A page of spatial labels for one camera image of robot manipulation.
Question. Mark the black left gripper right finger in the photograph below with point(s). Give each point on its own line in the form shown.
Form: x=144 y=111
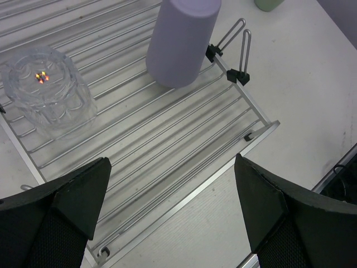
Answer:
x=293 y=217

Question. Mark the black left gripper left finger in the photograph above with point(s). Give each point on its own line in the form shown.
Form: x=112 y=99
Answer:
x=50 y=225

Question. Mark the lavender plastic cup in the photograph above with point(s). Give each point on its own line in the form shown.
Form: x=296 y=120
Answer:
x=179 y=41

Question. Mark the light green plastic cup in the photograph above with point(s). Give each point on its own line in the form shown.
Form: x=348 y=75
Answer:
x=267 y=5

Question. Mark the silver metal dish rack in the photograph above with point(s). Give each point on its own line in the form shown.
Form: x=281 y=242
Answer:
x=165 y=145

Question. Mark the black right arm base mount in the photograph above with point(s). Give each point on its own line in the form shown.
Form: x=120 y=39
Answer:
x=343 y=186

